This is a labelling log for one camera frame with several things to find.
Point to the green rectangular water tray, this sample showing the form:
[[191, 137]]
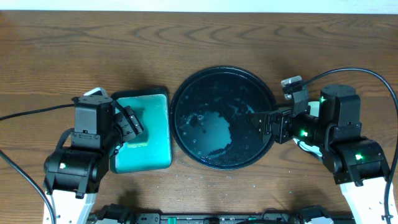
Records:
[[157, 154]]

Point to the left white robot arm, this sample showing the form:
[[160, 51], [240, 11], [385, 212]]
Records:
[[74, 170]]

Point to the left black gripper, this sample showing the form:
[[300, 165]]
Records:
[[129, 123]]

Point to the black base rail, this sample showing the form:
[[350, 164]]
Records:
[[119, 214]]

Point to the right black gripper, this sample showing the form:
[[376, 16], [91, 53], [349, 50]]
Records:
[[277, 125]]

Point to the mint green plate top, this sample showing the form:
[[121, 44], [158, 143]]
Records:
[[314, 111]]

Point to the green yellow sponge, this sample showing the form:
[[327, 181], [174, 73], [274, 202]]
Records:
[[142, 139]]

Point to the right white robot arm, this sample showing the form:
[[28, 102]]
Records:
[[358, 164]]

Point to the round black tray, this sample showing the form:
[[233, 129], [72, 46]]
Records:
[[208, 117]]

